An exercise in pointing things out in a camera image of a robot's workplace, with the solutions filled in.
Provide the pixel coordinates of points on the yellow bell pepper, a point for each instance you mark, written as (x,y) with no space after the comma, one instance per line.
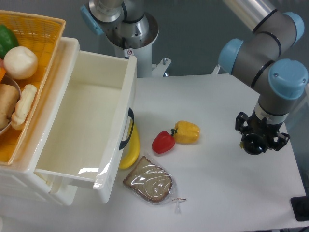
(185,132)

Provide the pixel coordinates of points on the dark purple mangosteen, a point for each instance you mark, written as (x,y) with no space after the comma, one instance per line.
(253,144)

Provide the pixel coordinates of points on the white round bun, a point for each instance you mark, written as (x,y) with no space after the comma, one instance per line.
(20,63)

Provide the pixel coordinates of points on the orange wicker basket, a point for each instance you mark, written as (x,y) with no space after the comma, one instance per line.
(41,35)

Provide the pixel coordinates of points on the red bell pepper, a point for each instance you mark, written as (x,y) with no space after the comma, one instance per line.
(163,142)

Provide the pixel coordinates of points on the yellow banana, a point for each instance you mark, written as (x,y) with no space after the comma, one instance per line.
(134,149)

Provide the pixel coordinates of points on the tan potato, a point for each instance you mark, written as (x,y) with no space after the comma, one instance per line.
(8,99)

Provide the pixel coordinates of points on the black device at edge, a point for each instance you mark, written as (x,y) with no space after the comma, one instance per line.
(300,206)

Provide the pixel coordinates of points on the dark drawer handle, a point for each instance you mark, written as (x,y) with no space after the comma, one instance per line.
(128,130)

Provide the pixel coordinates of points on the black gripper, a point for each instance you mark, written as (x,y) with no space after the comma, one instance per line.
(247,125)

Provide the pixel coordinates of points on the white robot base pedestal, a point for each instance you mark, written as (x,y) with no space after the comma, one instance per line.
(129,29)

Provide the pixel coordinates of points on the white drawer cabinet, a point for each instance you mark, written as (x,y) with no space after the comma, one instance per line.
(20,179)

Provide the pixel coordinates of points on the bagged bread slice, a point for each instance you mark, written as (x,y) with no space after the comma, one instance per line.
(154,184)

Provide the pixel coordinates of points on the green pepper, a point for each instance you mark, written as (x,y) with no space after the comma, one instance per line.
(8,40)

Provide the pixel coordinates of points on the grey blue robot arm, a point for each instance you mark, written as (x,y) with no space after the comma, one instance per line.
(258,64)

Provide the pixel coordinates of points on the white upper drawer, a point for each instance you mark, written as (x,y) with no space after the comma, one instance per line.
(83,144)

